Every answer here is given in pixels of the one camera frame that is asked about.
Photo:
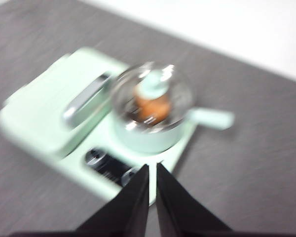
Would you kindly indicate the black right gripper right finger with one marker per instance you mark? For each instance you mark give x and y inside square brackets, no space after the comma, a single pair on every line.
[177,212]

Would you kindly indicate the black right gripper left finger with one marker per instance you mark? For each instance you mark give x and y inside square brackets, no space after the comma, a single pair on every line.
[123,212]

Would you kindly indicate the brown potato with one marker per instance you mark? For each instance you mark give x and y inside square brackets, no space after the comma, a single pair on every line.
[153,106]

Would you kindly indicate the glass lid with green knob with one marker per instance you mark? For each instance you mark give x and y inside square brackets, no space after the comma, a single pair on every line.
[154,84]

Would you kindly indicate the silver control knob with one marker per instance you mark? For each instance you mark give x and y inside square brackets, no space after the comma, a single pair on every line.
[128,175]
[95,158]

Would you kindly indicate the mint green cooker base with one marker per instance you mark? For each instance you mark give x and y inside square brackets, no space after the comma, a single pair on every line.
[74,170]

